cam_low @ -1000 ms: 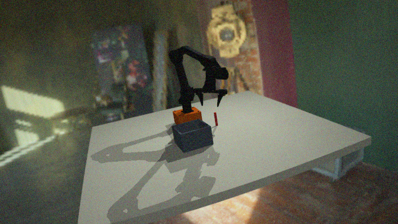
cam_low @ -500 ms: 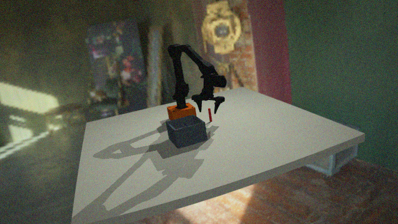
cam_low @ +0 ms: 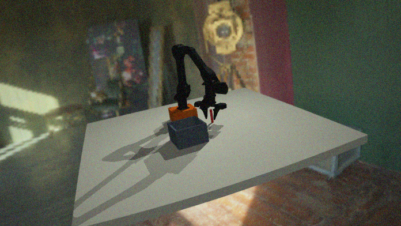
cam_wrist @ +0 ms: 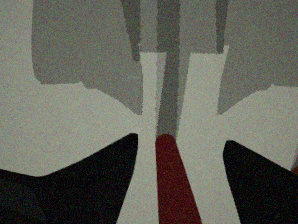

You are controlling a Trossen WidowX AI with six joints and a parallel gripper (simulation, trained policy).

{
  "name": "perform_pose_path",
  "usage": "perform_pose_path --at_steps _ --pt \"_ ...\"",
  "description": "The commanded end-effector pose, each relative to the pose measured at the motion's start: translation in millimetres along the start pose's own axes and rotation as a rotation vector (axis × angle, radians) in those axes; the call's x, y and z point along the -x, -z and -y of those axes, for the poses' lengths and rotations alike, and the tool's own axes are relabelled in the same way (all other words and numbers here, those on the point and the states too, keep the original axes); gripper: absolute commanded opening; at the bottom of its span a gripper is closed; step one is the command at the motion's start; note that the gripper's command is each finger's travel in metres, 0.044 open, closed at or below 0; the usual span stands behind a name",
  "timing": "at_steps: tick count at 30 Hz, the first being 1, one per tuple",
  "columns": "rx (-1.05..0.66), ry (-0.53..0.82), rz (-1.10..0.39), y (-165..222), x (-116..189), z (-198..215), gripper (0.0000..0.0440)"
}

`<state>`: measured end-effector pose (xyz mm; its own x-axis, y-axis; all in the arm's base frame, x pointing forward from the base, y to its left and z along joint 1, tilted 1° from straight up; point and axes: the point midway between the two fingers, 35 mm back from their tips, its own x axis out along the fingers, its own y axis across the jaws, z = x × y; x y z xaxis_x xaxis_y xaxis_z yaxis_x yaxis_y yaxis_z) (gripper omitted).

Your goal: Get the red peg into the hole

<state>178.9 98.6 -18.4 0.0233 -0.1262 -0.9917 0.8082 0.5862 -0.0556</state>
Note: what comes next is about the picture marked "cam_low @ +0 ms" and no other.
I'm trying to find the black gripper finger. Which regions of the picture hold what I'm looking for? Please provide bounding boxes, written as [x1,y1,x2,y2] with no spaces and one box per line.
[200,108,208,119]
[213,109,219,120]

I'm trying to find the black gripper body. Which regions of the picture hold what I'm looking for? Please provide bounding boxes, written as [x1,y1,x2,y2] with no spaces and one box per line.
[194,93,227,110]

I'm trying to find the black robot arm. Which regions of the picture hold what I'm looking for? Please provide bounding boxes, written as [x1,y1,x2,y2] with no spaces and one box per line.
[172,44,228,110]

